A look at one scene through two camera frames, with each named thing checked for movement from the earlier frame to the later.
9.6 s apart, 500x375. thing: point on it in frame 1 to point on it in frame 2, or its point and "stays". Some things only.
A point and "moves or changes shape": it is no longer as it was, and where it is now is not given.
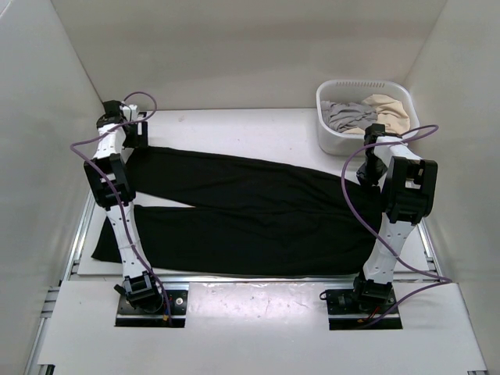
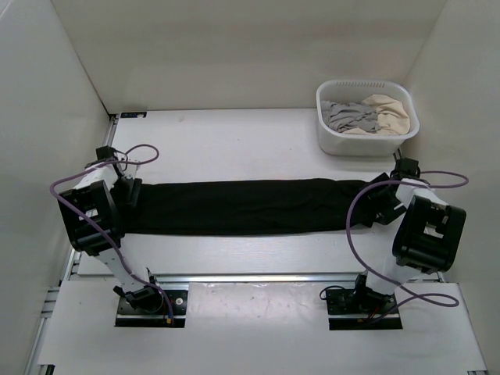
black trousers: (330, 229) moves or changes shape
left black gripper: (142, 140) to (126, 199)
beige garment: (391, 112) stays
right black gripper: (369, 180) to (382, 177)
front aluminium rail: (339, 279) stays
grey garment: (347, 116) stays
